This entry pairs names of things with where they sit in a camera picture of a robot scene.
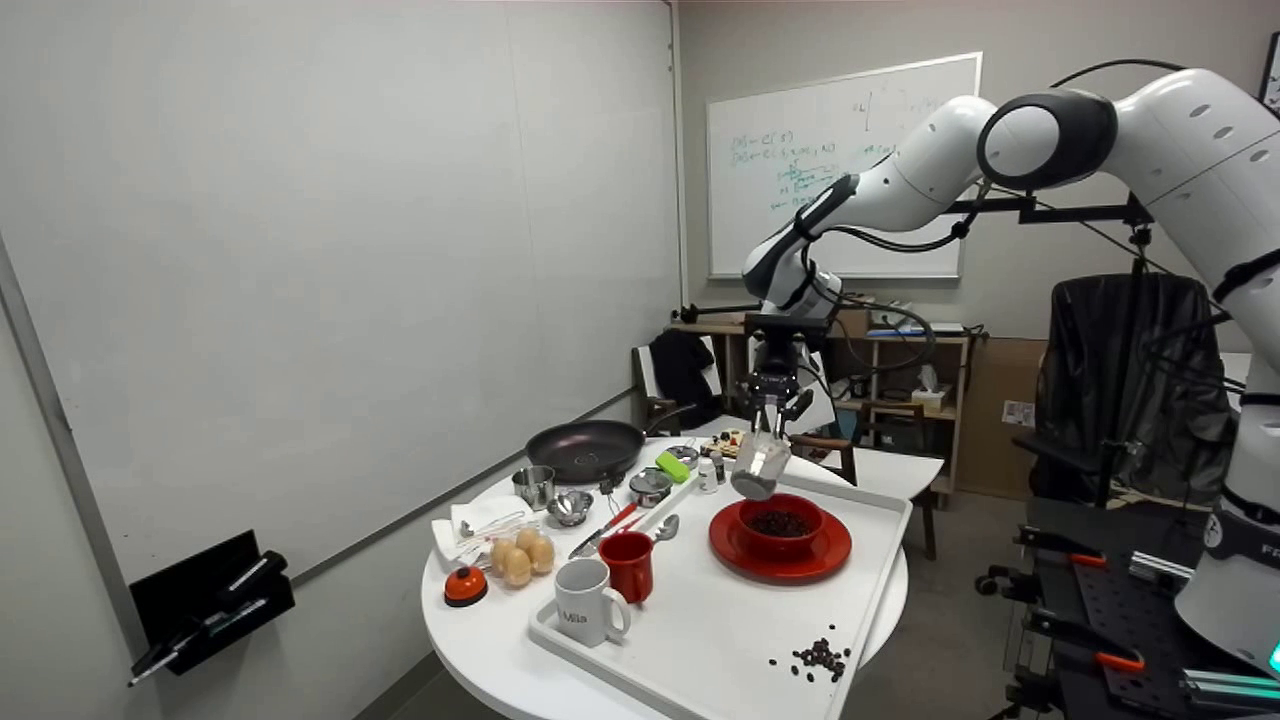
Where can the orange round toy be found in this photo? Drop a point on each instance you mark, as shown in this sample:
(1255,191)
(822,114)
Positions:
(464,584)

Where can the red mug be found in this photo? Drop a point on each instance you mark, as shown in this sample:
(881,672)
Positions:
(628,561)

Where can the red bowl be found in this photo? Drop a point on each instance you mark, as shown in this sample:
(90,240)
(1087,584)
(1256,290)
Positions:
(776,526)

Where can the black frying pan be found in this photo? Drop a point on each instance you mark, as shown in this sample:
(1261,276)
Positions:
(585,451)

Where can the red handled tongs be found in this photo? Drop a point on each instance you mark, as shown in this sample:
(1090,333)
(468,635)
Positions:
(612,520)

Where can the green handled tool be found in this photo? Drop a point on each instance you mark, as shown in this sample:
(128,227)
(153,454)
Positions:
(672,466)

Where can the metal spoon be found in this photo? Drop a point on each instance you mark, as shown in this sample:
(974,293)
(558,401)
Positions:
(664,529)

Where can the white napkin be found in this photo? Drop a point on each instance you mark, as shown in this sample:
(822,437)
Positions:
(475,526)

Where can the black office chair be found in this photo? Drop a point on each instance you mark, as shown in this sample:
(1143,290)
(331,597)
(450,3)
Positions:
(1131,394)

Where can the spilled coffee beans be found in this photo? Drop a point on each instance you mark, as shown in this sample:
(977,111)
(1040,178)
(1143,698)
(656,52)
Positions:
(822,658)

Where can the whiteboard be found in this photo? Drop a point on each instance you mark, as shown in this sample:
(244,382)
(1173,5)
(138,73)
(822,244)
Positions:
(776,149)

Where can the white mug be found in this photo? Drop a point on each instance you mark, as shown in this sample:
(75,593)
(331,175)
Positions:
(585,607)

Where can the wooden shelf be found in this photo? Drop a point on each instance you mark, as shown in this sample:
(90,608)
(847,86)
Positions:
(896,388)

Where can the small steel bowl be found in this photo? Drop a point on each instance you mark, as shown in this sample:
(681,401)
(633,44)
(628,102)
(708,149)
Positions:
(569,510)

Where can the white serving tray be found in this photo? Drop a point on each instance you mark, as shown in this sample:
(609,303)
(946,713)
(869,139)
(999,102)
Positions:
(700,643)

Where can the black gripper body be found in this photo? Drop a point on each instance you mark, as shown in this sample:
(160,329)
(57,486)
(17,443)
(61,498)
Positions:
(776,367)

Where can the black wall bracket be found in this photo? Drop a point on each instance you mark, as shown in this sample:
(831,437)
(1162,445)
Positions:
(207,602)

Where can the red plate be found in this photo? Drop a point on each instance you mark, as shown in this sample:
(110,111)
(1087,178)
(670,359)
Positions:
(824,559)

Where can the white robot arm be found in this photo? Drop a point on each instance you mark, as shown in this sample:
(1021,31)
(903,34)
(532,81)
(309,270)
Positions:
(1195,149)

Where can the bag of eggs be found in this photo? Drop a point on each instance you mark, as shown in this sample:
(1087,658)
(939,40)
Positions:
(521,552)

